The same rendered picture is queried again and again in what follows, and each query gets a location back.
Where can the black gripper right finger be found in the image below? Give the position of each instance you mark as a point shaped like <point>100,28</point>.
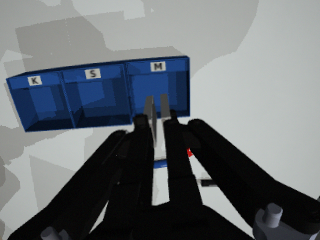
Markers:
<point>272,209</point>

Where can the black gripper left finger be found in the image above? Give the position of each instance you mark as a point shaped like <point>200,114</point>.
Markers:
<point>80,202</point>

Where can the blue battery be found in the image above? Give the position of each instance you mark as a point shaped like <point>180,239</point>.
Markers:
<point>160,163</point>

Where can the red die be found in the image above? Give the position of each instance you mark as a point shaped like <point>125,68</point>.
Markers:
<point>189,152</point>

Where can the blue rack of labelled bins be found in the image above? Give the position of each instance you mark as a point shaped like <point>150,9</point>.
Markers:
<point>94,100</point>

